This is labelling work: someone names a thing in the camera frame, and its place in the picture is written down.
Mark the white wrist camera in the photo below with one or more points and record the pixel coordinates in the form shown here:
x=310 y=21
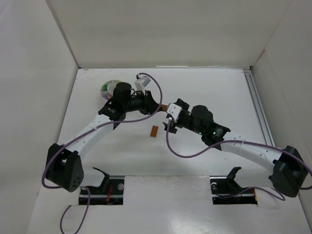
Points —
x=141 y=82
x=173 y=111

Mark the aluminium rail right edge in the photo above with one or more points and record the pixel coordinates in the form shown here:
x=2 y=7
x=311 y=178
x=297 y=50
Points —
x=264 y=126

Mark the white round divided container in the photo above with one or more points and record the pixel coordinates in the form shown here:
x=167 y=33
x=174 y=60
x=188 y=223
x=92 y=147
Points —
x=110 y=88

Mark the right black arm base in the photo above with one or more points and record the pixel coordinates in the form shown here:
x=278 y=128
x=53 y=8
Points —
x=225 y=190

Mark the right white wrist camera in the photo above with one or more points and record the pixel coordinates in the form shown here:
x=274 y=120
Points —
x=173 y=111

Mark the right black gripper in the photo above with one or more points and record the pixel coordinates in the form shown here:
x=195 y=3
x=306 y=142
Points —
x=179 y=115

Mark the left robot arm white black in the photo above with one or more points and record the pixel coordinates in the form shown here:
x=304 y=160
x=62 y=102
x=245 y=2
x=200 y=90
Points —
x=64 y=167

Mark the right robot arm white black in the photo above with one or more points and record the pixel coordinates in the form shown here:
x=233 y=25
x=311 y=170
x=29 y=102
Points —
x=285 y=167

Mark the orange lego brick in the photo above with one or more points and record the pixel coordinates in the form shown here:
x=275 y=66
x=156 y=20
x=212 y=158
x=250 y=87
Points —
x=154 y=131
x=164 y=107

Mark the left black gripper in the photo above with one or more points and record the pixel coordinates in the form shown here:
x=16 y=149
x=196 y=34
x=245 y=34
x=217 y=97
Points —
x=148 y=103

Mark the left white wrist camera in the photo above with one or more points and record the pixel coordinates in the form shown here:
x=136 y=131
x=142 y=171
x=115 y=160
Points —
x=141 y=82

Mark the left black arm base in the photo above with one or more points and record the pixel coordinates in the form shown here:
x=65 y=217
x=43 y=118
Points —
x=100 y=188

